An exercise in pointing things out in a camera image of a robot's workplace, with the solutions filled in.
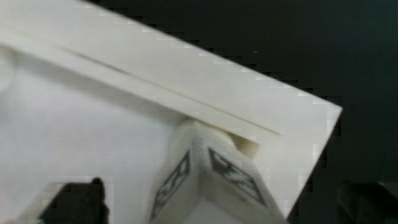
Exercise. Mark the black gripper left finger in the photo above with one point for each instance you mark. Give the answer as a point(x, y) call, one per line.
point(77, 206)

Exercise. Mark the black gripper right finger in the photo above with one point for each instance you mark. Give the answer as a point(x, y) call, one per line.
point(369, 203)

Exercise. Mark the white table leg with tag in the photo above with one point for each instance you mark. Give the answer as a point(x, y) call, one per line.
point(209, 172)

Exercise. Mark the white square table top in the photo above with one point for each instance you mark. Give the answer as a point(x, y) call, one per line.
point(104, 84)

